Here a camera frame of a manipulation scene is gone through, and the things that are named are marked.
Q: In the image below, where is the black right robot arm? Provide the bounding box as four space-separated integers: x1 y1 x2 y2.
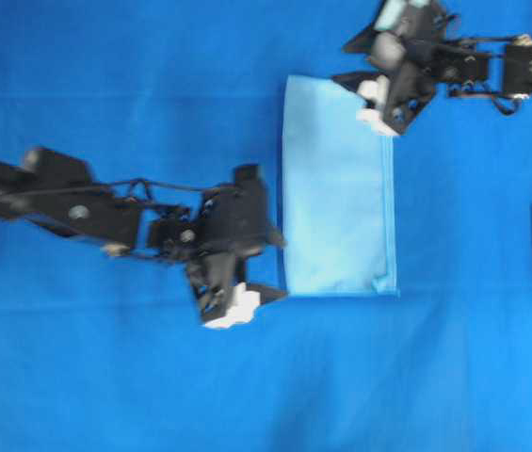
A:
332 1 532 137

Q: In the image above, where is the light blue towel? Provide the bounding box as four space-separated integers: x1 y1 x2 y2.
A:
281 75 398 297

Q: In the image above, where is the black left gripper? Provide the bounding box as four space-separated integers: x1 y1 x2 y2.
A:
147 164 288 330

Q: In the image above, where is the thin black cable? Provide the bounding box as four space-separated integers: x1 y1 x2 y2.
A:
0 177 243 208

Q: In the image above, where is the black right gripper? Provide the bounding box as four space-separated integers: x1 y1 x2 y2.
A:
331 1 490 137

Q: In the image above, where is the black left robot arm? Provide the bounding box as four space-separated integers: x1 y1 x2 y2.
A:
0 147 287 330

